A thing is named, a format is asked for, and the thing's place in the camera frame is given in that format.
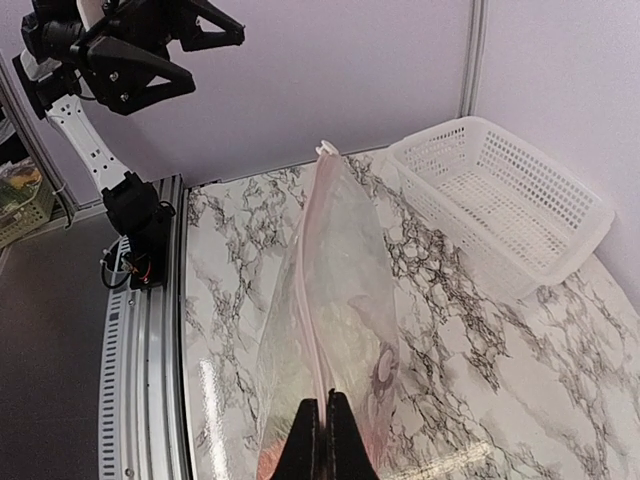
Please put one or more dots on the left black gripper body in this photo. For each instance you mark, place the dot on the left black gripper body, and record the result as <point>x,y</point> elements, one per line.
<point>55,32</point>

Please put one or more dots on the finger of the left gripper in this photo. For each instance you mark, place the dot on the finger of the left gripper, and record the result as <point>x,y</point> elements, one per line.
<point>199,25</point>
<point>126,78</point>

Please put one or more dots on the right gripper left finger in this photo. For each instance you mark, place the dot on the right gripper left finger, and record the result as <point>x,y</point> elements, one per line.
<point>300,456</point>

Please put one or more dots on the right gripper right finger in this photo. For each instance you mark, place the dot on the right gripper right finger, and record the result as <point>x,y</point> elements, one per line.
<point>347,458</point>

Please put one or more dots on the clear zip top bag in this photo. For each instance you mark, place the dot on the clear zip top bag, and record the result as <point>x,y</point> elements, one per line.
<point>332,320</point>

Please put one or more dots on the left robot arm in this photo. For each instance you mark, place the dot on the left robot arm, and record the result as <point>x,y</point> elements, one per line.
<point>121,189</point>

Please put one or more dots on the green crate in background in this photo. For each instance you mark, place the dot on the green crate in background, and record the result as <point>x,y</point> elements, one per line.
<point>27,200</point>

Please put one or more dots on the white perforated plastic basket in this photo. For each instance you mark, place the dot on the white perforated plastic basket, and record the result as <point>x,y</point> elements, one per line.
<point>521,218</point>

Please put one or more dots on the left aluminium frame post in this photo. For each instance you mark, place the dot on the left aluminium frame post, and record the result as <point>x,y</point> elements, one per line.
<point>32,141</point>

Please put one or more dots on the aluminium frame post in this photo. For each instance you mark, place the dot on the aluminium frame post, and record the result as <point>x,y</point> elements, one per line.
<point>32,141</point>
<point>478,24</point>

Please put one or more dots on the front aluminium rail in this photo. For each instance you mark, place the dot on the front aluminium rail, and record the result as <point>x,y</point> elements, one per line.
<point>142,421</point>

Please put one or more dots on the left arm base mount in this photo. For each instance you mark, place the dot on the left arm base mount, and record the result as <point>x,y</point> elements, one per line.
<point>145,265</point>

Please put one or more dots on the right aluminium frame post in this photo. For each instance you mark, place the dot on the right aluminium frame post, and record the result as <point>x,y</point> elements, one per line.
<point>478,24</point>

